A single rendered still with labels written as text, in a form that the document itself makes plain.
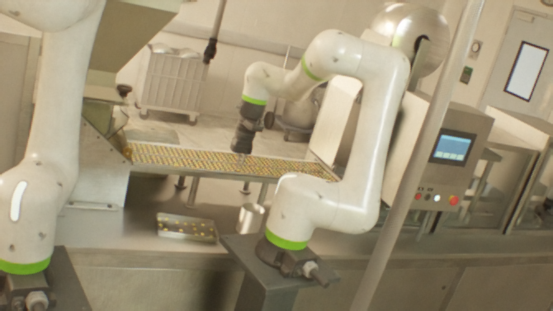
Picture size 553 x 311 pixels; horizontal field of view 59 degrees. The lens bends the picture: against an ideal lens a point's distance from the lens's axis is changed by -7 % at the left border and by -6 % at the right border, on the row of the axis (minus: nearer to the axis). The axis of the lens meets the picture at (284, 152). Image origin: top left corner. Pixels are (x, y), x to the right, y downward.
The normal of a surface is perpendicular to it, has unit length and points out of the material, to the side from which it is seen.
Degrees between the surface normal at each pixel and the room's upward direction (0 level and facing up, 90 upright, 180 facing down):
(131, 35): 114
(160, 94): 90
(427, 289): 90
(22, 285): 0
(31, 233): 90
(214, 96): 90
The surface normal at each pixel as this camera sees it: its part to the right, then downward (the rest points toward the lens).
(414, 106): -0.88, -0.11
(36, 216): 0.69, 0.40
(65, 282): 0.27, -0.91
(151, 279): 0.39, 0.40
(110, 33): 0.25, 0.73
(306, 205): 0.10, 0.33
